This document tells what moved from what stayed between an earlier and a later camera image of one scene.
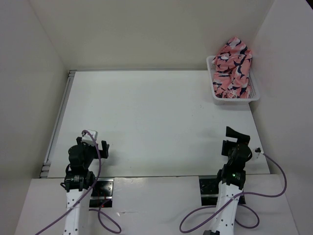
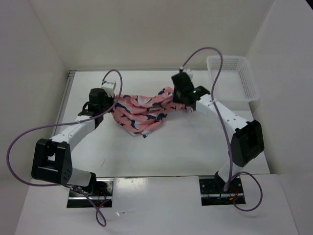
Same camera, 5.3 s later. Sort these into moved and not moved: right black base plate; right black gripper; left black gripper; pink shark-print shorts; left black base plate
Moved: pink shark-print shorts; left black gripper; right black gripper
Not moved: left black base plate; right black base plate
